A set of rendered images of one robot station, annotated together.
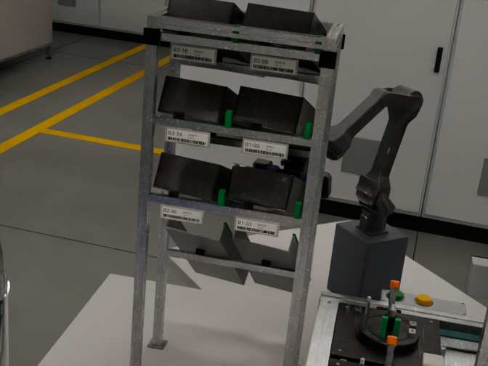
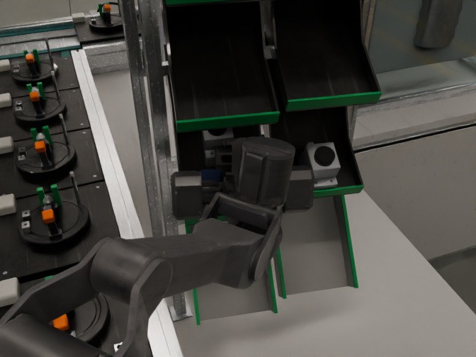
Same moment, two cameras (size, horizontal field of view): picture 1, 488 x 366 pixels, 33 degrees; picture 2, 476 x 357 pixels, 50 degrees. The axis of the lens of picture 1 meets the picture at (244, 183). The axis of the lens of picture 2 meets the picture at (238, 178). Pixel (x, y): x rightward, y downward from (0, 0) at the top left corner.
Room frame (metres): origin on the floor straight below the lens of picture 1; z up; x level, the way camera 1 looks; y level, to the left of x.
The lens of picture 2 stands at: (2.23, -0.37, 1.70)
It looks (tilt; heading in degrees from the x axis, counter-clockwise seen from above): 38 degrees down; 151
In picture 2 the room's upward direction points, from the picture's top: straight up
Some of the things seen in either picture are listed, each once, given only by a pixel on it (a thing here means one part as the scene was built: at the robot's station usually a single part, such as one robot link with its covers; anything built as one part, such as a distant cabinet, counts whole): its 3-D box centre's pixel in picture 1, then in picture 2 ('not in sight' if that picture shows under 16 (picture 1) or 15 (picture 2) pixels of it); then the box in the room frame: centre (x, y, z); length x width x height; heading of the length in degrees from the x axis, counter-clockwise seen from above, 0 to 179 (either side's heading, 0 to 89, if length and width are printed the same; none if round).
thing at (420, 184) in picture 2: not in sight; (392, 161); (1.03, 1.06, 0.43); 1.11 x 0.68 x 0.86; 81
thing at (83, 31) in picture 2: not in sight; (106, 14); (0.34, 0.13, 1.01); 0.24 x 0.24 x 0.13; 81
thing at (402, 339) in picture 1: (388, 332); (67, 319); (1.62, -0.36, 0.98); 0.14 x 0.14 x 0.02
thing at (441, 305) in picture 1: (421, 311); not in sight; (1.82, -0.48, 0.93); 0.21 x 0.07 x 0.06; 81
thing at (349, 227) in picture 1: (367, 263); not in sight; (2.01, -0.35, 0.96); 0.14 x 0.14 x 0.20; 32
